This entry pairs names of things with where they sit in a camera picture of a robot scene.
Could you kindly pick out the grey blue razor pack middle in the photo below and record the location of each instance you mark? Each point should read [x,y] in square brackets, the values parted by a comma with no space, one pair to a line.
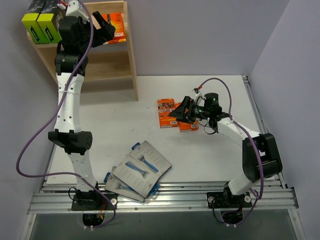
[136,175]

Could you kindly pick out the black green razor box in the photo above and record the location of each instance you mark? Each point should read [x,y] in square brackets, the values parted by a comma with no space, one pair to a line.
[48,21]
[30,21]

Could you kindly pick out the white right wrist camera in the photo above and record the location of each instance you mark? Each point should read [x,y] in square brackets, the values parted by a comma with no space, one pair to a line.
[197,92]

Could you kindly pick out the orange razor box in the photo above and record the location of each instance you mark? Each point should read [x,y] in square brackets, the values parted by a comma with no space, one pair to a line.
[116,20]
[186,127]
[165,106]

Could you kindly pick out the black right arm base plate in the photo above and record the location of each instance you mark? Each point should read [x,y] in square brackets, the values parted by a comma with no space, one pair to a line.
[219,200]

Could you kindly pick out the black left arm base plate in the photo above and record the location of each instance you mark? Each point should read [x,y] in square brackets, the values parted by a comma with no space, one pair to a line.
[92,201]

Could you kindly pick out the aluminium rail frame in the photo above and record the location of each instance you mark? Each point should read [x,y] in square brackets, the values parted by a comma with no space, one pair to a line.
[201,163]

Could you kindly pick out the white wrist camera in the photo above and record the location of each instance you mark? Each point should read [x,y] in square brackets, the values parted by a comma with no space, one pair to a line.
[72,8]
[197,92]

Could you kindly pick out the grey blue razor pack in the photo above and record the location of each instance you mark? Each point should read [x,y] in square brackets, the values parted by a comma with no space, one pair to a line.
[146,155]
[115,185]
[136,175]

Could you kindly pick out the grey blue razor pack upper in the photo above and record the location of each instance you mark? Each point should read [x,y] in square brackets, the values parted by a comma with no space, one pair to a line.
[146,155]

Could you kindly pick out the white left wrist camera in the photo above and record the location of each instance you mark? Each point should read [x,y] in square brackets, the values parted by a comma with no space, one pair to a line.
[72,8]

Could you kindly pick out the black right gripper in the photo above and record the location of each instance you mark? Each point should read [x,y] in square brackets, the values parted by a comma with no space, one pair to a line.
[189,110]

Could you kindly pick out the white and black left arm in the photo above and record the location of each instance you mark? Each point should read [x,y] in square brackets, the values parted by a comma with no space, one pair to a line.
[70,66]

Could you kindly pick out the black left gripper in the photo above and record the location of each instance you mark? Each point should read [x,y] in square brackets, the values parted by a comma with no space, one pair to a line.
[94,28]

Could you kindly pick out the wooden three-tier shelf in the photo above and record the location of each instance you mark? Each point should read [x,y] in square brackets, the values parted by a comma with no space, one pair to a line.
[112,66]

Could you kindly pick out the grey blue razor pack lower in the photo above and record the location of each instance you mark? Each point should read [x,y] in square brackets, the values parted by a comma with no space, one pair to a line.
[115,185]

